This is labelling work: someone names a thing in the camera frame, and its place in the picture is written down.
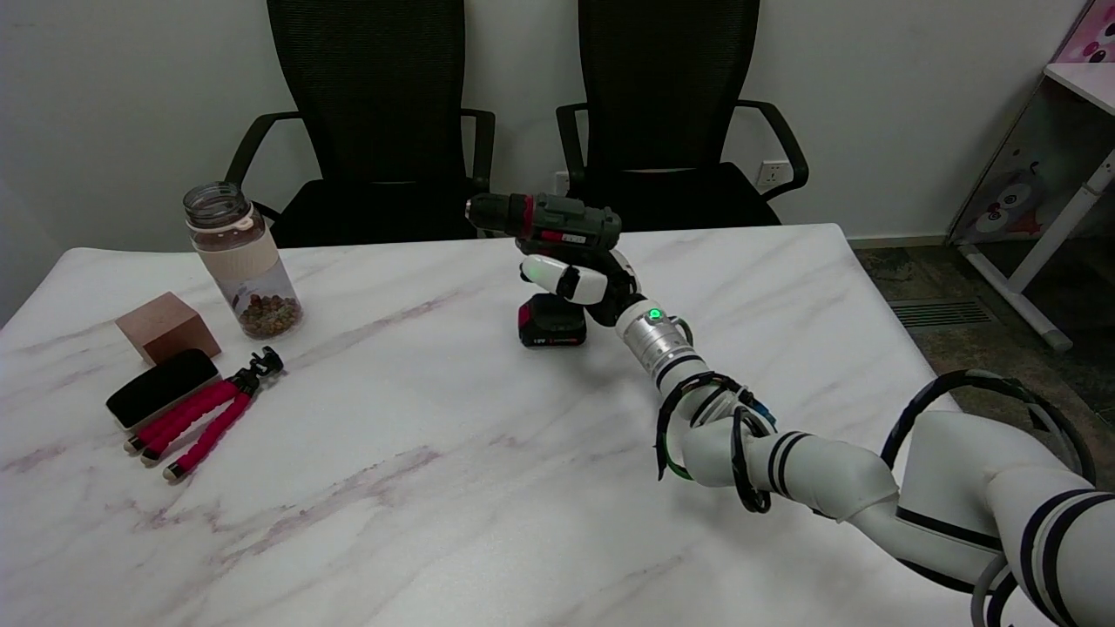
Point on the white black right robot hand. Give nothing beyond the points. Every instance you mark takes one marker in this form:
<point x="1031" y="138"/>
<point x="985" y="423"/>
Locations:
<point x="582" y="279"/>

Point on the green red power screwdriver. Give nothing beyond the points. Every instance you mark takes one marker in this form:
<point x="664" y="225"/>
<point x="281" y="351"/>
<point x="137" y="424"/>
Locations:
<point x="549" y="261"/>

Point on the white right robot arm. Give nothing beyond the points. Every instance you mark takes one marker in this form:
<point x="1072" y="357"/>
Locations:
<point x="871" y="470"/>

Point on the black mesh office chair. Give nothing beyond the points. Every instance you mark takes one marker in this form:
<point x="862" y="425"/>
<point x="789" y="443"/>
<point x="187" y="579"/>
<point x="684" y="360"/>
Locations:
<point x="671" y="122"/>
<point x="375" y="131"/>

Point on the clear jar with nuts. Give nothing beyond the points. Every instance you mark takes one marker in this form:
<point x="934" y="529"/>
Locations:
<point x="246" y="264"/>

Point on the red flexible mini tripod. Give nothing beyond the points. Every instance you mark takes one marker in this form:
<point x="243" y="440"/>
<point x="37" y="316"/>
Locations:
<point x="205" y="416"/>

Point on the brown wooden block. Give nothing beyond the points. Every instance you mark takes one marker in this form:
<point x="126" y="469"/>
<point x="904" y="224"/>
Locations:
<point x="167" y="326"/>

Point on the white desk with pink items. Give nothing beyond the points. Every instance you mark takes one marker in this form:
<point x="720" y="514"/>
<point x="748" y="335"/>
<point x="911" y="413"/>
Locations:
<point x="1037" y="192"/>

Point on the white wall power outlet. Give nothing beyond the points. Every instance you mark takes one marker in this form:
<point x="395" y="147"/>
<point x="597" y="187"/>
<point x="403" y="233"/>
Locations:
<point x="772" y="173"/>

